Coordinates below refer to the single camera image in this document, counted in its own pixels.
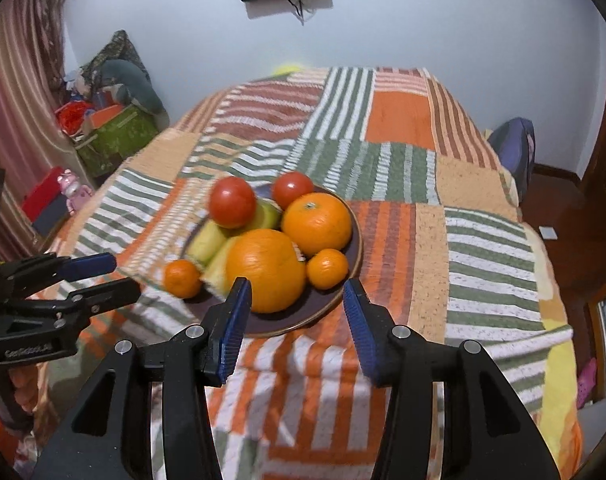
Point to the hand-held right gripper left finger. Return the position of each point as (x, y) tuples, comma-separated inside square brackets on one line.
[(235, 320)]

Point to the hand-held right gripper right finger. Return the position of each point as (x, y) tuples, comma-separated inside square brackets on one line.
[(363, 330)]

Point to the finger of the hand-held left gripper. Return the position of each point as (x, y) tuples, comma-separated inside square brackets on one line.
[(90, 263), (113, 292)]

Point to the purple plate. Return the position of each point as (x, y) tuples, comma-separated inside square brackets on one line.
[(283, 322)]

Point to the yellow banana piece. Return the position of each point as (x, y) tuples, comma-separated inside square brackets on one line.
[(207, 244), (217, 272)]

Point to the large orange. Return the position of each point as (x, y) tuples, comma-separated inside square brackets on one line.
[(317, 225), (265, 272)]

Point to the small tangerine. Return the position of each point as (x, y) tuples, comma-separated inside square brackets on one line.
[(328, 268), (182, 277)]

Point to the red tomato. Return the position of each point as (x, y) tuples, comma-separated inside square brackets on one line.
[(232, 201), (293, 188)]

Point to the pink rabbit toy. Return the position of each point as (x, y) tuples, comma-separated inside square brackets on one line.
[(74, 192)]

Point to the red box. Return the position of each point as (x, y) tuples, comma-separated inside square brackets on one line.
[(43, 195)]

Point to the green cardboard box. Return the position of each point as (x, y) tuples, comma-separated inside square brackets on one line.
[(118, 142)]

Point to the striped patchwork blanket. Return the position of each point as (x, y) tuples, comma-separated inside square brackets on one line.
[(398, 190)]

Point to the red bag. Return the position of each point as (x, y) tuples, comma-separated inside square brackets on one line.
[(73, 117)]

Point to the orange box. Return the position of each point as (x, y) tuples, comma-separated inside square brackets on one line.
[(108, 116)]

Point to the striped brown curtain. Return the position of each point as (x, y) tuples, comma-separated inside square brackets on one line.
[(18, 85)]

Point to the white floor socket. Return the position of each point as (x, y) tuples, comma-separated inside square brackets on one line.
[(549, 233)]

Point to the dark patterned cushion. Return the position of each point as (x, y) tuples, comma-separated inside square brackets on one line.
[(118, 45)]

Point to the pink slipper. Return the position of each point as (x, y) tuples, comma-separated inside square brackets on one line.
[(587, 382)]

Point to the blue backpack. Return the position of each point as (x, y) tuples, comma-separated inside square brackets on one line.
[(513, 155)]

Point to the yellow curved object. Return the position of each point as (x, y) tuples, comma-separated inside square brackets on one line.
[(289, 68)]

